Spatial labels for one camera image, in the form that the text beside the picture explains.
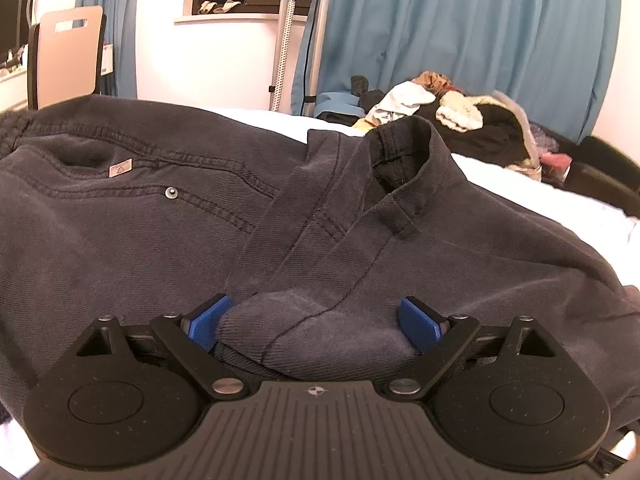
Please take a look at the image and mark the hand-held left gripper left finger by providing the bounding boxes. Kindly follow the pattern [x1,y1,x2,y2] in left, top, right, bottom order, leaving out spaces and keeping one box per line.
[70,294,250,402]

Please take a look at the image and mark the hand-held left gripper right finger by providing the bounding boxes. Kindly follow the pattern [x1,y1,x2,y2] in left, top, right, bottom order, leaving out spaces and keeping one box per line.
[387,296,561,402]

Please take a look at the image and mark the black pants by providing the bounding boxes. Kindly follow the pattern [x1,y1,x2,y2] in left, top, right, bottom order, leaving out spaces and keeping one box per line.
[0,95,640,431]

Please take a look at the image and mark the pastel printed bed blanket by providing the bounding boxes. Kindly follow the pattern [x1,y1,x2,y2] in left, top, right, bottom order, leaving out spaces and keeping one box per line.
[0,107,640,478]

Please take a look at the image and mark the pink cloth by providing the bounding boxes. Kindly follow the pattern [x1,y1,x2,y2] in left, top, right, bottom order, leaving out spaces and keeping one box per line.
[542,152,574,174]

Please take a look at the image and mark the pale yellow knit cloth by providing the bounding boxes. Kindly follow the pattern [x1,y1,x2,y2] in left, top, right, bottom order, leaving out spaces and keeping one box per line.
[435,94,485,134]

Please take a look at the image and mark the white garment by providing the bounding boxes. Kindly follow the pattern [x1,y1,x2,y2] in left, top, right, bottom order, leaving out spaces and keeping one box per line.
[365,82,436,129]

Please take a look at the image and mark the clear plastic bag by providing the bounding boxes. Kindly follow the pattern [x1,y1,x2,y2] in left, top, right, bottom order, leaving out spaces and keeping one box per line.
[530,125,562,156]

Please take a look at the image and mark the black leather sofa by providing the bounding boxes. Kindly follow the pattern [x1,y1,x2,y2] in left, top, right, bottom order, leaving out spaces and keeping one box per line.
[530,122,640,221]

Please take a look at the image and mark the brown patterned cloth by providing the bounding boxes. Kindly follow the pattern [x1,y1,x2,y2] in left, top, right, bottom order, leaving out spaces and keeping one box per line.
[410,71,454,95]

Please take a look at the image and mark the garment steamer stand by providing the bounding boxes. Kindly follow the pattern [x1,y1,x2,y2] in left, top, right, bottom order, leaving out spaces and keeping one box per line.
[247,0,363,116]

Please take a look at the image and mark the beige chair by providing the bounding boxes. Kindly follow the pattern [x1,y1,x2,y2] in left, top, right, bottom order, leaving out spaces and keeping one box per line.
[27,6,108,111]

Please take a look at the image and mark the narrow blue curtain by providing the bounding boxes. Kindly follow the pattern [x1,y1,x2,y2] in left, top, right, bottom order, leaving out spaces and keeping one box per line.
[75,0,139,100]

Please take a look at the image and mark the wide blue curtain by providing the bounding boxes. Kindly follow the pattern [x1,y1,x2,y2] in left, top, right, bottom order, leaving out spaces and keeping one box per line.
[292,0,621,146]

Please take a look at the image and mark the white dresser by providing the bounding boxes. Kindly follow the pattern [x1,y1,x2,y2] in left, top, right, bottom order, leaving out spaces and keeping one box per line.
[0,67,31,113]

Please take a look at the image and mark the beige cloth on sill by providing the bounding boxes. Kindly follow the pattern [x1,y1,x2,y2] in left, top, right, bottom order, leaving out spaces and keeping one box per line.
[197,0,244,16]

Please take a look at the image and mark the black framed wavy mirror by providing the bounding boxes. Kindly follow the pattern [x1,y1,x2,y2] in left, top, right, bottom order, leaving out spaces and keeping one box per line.
[0,0,38,71]

